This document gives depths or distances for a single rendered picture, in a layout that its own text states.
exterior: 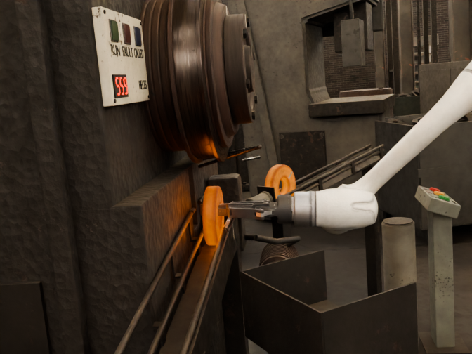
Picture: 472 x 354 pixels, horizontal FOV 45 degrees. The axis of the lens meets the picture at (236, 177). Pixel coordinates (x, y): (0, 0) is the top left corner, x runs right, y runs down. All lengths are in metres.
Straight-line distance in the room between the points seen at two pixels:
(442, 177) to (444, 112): 2.11
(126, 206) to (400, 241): 1.32
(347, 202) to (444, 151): 2.21
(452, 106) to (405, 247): 0.82
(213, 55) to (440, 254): 1.30
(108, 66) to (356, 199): 0.69
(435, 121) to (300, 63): 2.72
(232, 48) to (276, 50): 2.84
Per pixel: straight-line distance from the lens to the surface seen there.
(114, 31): 1.14
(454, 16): 10.34
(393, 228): 2.19
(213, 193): 1.44
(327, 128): 4.16
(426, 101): 6.05
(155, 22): 1.40
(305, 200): 1.43
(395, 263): 2.23
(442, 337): 2.42
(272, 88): 4.24
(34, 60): 1.11
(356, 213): 1.43
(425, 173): 3.56
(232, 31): 1.41
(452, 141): 3.62
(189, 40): 1.32
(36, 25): 1.11
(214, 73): 1.35
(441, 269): 2.32
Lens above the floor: 1.09
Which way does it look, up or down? 9 degrees down
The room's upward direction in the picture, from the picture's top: 5 degrees counter-clockwise
